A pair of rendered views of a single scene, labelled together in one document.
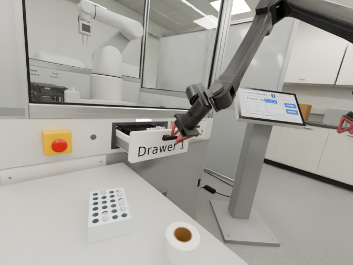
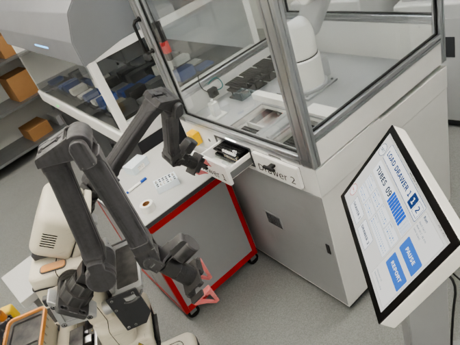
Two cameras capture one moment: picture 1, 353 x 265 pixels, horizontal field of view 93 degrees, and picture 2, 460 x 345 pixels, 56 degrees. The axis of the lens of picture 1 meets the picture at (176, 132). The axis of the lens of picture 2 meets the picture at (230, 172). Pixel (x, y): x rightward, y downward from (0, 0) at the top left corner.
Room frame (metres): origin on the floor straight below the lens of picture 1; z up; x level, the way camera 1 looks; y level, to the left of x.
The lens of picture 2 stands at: (1.24, -1.64, 1.97)
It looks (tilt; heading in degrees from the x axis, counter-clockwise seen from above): 33 degrees down; 107
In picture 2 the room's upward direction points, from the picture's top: 21 degrees counter-clockwise
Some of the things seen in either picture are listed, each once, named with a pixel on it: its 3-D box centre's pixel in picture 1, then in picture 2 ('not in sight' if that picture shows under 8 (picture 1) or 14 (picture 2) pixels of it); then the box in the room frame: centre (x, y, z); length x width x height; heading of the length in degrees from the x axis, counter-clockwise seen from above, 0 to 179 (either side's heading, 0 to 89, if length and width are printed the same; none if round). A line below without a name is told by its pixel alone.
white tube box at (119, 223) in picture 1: (108, 210); (166, 182); (0.34, 0.14, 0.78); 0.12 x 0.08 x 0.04; 27
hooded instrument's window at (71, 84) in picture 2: not in sight; (121, 46); (-0.22, 1.61, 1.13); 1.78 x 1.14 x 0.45; 135
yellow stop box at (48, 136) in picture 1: (57, 142); (194, 137); (0.50, 0.37, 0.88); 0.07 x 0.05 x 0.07; 135
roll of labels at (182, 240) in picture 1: (181, 242); (147, 206); (0.28, -0.04, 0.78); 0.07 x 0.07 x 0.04
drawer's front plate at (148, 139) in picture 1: (163, 143); (211, 167); (0.64, 0.05, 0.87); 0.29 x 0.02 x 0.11; 135
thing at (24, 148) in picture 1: (110, 115); (304, 104); (1.11, 0.46, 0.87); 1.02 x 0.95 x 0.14; 135
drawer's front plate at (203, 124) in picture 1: (189, 130); (276, 169); (0.96, -0.08, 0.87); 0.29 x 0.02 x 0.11; 135
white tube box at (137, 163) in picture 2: not in sight; (136, 164); (0.10, 0.37, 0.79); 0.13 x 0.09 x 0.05; 59
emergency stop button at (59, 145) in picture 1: (59, 145); not in sight; (0.47, 0.35, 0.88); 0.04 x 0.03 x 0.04; 135
